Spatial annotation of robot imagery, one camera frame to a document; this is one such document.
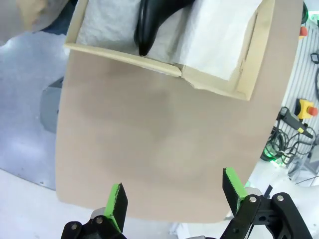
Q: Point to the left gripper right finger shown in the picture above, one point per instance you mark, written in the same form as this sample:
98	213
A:
234	191

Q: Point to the gray metal table base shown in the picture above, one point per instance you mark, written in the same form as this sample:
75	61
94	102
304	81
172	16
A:
51	109

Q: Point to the person in beige sweater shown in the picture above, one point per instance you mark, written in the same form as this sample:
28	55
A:
22	17

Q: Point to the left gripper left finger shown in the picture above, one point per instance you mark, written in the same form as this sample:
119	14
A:
117	206

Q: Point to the white tissue paper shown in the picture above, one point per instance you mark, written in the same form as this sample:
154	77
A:
219	37

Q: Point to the black leather dress shoe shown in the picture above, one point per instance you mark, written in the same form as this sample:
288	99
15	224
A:
147	32

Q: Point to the small black device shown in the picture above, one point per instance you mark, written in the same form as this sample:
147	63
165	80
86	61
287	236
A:
315	59

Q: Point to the cardboard shoe box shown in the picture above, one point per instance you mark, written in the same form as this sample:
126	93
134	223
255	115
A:
211	84

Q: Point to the black handheld enabling device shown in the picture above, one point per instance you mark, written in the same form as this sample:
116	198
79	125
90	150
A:
289	118

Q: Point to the yellow emergency stop box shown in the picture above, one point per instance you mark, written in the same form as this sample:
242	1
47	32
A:
302	107

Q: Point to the red push button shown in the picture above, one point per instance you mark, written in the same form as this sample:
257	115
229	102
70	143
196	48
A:
303	32

